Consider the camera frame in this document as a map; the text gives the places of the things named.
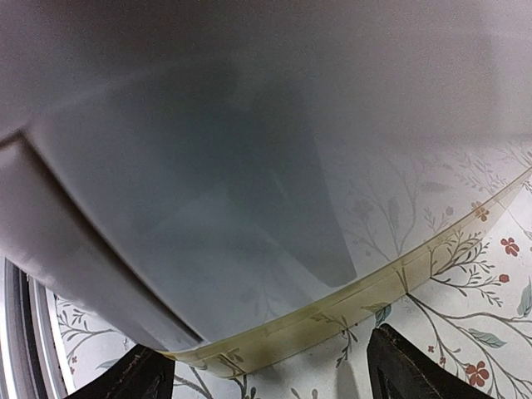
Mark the floral white tablecloth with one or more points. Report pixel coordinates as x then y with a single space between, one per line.
465 316

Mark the drawer cabinet with dark top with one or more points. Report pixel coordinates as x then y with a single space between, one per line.
230 182

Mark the aluminium front rail frame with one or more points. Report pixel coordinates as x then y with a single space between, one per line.
30 366

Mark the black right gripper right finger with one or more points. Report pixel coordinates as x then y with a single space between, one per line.
398 369

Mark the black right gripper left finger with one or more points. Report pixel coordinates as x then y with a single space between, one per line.
140 374

